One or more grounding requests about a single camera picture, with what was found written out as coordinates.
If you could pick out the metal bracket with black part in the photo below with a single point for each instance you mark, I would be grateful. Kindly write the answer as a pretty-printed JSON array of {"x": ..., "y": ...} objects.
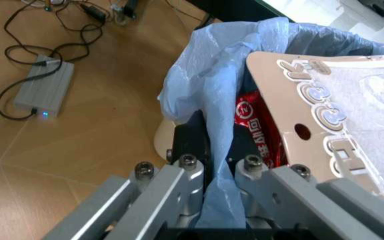
[{"x": 123, "y": 12}]

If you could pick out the black power adapter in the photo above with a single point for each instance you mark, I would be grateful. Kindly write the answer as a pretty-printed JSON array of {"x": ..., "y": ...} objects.
[{"x": 93, "y": 10}]

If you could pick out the black furniture base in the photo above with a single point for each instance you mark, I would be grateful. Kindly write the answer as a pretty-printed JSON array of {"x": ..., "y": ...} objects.
[{"x": 232, "y": 12}]

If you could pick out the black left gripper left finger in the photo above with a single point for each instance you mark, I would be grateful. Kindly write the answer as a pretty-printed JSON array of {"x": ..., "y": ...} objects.
[{"x": 152, "y": 195}]

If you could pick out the beige snack package white print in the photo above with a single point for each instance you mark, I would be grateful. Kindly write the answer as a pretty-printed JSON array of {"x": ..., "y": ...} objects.
[{"x": 345, "y": 105}]

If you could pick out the red snack wrapper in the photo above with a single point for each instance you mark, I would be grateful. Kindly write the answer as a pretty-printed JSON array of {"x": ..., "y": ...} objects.
[{"x": 255, "y": 117}]

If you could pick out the pale blue plastic bin bag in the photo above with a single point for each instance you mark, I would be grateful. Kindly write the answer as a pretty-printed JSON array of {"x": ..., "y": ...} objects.
[{"x": 198, "y": 75}]

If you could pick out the grey power supply box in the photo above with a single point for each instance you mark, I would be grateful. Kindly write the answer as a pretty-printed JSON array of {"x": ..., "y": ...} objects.
[{"x": 43, "y": 87}]

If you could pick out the cream plastic trash bin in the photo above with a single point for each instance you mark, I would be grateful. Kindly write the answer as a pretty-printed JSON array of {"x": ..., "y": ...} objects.
[{"x": 162, "y": 140}]

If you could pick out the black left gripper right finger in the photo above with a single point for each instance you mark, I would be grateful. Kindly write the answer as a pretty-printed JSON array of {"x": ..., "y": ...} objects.
[{"x": 292, "y": 197}]

